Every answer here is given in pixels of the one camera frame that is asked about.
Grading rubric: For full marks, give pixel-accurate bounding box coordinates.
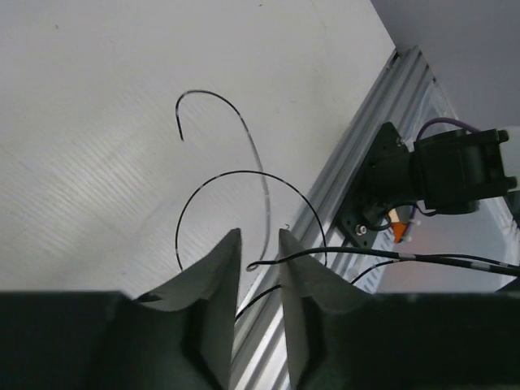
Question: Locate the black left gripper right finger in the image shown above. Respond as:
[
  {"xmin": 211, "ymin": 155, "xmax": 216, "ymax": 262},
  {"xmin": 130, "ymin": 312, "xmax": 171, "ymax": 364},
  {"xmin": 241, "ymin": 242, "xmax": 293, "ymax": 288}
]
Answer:
[{"xmin": 279, "ymin": 230, "xmax": 519, "ymax": 389}]

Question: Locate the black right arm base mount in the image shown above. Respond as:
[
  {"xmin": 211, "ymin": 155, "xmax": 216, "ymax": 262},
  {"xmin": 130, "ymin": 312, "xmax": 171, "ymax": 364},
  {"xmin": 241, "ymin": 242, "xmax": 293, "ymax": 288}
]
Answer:
[{"xmin": 336, "ymin": 122, "xmax": 418, "ymax": 248}]

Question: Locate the aluminium extrusion rail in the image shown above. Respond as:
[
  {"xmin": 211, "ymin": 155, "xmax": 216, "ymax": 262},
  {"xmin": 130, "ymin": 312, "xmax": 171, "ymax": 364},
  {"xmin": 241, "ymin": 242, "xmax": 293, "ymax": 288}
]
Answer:
[{"xmin": 230, "ymin": 47, "xmax": 431, "ymax": 389}]

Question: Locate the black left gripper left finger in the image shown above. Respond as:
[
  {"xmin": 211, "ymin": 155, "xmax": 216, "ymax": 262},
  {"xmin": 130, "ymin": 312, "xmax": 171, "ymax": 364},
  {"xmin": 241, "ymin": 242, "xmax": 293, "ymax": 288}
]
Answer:
[{"xmin": 1, "ymin": 229, "xmax": 241, "ymax": 389}]

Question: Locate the white slotted cable duct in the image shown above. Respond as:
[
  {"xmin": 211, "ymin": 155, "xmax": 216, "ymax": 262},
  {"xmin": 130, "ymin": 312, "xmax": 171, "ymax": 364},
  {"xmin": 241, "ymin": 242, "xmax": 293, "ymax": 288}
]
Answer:
[{"xmin": 346, "ymin": 84, "xmax": 519, "ymax": 293}]

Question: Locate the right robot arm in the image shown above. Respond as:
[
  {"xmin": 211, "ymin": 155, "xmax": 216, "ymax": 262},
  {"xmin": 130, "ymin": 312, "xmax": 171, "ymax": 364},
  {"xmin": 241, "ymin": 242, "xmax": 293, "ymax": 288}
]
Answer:
[{"xmin": 362, "ymin": 129, "xmax": 518, "ymax": 215}]

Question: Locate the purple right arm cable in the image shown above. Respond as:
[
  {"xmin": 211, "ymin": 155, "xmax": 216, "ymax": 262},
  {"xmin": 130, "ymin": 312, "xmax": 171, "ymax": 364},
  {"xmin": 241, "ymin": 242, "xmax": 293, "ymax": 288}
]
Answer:
[{"xmin": 417, "ymin": 117, "xmax": 480, "ymax": 141}]

